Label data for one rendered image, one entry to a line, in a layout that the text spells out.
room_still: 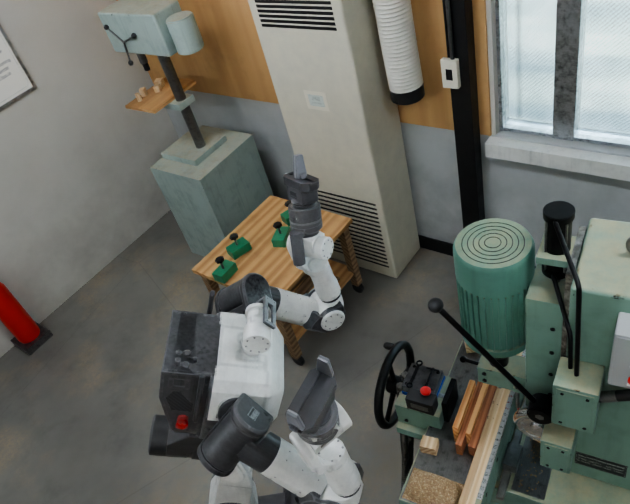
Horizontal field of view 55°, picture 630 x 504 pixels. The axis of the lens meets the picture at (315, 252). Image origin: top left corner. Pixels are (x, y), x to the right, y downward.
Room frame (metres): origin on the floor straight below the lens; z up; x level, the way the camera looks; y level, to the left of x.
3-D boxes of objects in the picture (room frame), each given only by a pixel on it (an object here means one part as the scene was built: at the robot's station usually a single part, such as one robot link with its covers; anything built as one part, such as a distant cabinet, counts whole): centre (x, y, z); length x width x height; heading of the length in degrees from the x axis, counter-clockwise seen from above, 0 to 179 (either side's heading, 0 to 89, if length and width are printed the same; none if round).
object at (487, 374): (0.93, -0.40, 1.03); 0.14 x 0.07 x 0.09; 51
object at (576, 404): (0.69, -0.45, 1.23); 0.09 x 0.08 x 0.15; 51
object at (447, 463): (0.95, -0.25, 0.87); 0.61 x 0.30 x 0.06; 141
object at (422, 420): (1.00, -0.18, 0.91); 0.15 x 0.14 x 0.09; 141
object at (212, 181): (3.23, 0.45, 0.79); 0.62 x 0.48 x 1.58; 43
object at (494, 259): (0.95, -0.38, 1.35); 0.18 x 0.18 x 0.31
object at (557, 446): (0.71, -0.43, 1.02); 0.09 x 0.07 x 0.12; 141
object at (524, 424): (0.77, -0.40, 1.02); 0.12 x 0.03 x 0.12; 51
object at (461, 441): (0.90, -0.28, 0.92); 0.22 x 0.02 x 0.05; 141
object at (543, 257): (0.86, -0.49, 1.54); 0.08 x 0.08 x 0.17; 51
